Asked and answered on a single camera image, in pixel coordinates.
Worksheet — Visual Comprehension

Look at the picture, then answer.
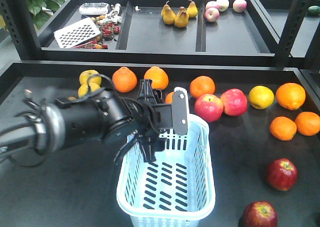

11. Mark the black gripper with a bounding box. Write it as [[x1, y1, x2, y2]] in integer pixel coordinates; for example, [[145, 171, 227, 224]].
[[103, 80, 189, 164]]

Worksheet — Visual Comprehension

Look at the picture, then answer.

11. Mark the light blue plastic basket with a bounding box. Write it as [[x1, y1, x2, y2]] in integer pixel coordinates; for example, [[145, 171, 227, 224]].
[[116, 114, 216, 227]]

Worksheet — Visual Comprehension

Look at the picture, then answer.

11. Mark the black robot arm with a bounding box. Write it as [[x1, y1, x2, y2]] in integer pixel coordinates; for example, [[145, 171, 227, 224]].
[[0, 80, 189, 163]]

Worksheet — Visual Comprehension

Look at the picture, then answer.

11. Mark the small orange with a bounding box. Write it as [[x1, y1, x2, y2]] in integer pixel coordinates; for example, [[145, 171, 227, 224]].
[[269, 116, 297, 141], [294, 111, 320, 136], [165, 91, 174, 104]]

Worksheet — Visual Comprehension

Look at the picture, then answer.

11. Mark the pointed orange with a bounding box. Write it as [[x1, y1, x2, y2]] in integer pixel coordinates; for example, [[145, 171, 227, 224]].
[[112, 66, 138, 93]]

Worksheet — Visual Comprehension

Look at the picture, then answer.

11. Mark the light red apple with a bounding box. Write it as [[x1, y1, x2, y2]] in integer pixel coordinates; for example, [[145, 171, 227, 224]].
[[194, 94, 224, 123]]

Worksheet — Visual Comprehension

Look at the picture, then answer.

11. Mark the yellow green apple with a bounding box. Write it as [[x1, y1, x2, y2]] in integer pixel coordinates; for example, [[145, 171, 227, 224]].
[[78, 82, 101, 98], [79, 69, 102, 85]]

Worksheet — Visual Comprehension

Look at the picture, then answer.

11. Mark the pink red apple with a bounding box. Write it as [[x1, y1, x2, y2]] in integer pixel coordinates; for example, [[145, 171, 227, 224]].
[[220, 88, 248, 116]]

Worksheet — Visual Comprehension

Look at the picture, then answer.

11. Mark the black rear display shelf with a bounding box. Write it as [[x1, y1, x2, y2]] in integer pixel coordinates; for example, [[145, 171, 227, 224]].
[[37, 0, 320, 67]]

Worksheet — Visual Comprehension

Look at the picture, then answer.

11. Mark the brown yellow pear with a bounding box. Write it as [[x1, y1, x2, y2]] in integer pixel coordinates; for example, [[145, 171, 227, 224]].
[[186, 0, 199, 19], [161, 1, 176, 25], [174, 6, 189, 28]]

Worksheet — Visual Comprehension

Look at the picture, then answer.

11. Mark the white perforated grater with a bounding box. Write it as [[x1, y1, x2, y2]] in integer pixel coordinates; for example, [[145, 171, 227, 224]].
[[53, 17, 101, 49]]

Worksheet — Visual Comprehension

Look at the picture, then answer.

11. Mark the yellow citrus fruit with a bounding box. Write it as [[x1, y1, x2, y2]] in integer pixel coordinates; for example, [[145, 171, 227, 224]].
[[248, 85, 275, 110]]

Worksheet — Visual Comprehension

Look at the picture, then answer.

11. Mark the black wooden display table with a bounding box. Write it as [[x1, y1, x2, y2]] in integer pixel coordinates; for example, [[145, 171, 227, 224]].
[[0, 61, 320, 227]]

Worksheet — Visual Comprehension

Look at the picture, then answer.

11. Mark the large orange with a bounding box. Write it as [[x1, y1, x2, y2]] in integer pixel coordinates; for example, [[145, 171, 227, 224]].
[[275, 82, 306, 111]]

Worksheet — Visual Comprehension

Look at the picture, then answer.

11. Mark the dark red apple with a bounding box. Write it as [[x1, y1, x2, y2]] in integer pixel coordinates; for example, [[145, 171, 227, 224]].
[[265, 158, 298, 192], [242, 201, 278, 227]]

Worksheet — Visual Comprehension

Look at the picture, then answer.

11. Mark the green potted plant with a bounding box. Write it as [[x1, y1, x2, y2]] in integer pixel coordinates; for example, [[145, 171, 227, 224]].
[[26, 0, 65, 30]]

